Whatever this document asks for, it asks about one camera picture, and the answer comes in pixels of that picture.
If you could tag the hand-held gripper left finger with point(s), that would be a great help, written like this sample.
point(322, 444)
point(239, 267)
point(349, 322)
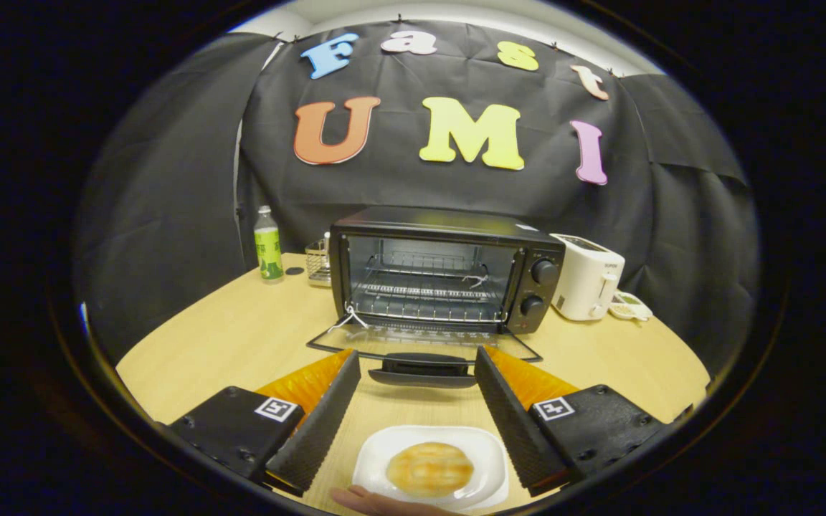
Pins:
point(323, 423)

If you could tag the green label plastic bottle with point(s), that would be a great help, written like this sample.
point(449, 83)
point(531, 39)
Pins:
point(268, 251)

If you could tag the golden bread bun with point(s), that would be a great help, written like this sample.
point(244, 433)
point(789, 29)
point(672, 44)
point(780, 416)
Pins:
point(429, 469)

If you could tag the white divided condiment dish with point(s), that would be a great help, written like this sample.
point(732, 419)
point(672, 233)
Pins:
point(629, 307)

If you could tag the black toaster oven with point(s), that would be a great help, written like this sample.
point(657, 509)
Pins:
point(449, 222)

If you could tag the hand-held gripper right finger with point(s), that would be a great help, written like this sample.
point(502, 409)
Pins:
point(510, 419)

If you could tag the white pop-up toaster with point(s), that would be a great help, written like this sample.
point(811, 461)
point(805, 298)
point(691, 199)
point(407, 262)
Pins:
point(585, 279)

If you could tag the white square plate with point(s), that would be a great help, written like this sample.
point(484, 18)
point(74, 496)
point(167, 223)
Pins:
point(377, 459)

